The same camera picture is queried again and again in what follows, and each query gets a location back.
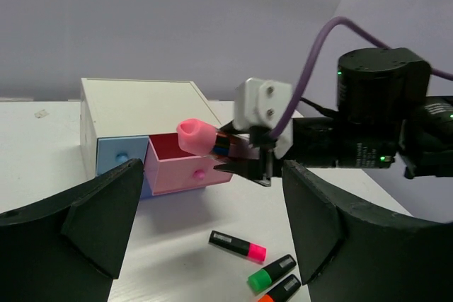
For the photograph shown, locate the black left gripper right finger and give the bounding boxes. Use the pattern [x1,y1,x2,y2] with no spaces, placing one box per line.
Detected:
[282,161,452,302]

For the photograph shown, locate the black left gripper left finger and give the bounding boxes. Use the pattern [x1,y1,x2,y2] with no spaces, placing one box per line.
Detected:
[1,158,144,301]

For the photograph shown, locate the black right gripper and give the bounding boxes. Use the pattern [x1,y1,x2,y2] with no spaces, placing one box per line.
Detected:
[214,117,396,182]

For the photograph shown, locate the pink drawer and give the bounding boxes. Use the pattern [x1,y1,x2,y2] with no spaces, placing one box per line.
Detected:
[144,133,233,196]

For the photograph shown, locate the light blue drawer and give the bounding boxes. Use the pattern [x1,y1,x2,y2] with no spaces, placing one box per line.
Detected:
[96,136,149,175]

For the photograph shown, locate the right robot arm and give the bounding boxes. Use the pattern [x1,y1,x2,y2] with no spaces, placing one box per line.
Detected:
[214,48,452,186]

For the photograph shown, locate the orange highlighter marker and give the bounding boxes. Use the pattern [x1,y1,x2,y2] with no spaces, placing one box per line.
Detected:
[258,274,302,302]

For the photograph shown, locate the green highlighter marker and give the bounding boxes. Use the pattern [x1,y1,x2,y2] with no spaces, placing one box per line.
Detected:
[247,254,297,294]

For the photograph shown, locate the purple-blue drawer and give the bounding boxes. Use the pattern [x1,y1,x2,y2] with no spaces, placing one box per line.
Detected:
[140,174,153,200]

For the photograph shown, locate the pink highlighter marker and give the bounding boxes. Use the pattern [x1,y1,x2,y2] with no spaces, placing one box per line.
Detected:
[209,231,267,263]

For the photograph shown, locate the cream drawer cabinet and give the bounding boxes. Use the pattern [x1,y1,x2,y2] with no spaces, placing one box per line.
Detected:
[80,78,221,178]

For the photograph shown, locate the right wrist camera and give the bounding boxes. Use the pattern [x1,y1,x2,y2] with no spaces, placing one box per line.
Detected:
[232,76,294,160]

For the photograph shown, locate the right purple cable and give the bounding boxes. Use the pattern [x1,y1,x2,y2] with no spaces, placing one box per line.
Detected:
[270,16,453,140]

